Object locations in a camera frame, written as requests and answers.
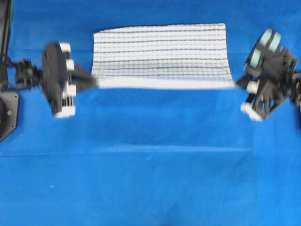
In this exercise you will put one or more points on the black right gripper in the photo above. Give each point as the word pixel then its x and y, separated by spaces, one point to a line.
pixel 268 76

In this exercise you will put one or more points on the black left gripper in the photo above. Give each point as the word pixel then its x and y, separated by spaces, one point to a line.
pixel 62 79

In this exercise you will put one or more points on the white blue-striped towel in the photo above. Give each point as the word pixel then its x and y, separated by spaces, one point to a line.
pixel 176 56

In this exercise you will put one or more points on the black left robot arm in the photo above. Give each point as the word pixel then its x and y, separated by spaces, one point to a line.
pixel 27 76

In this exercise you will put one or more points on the blue table cloth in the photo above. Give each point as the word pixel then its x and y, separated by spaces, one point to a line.
pixel 142 157

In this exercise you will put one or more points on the green backdrop sheet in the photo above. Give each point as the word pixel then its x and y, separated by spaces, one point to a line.
pixel 10 11

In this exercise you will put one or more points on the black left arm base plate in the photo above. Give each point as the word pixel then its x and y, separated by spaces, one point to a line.
pixel 8 113

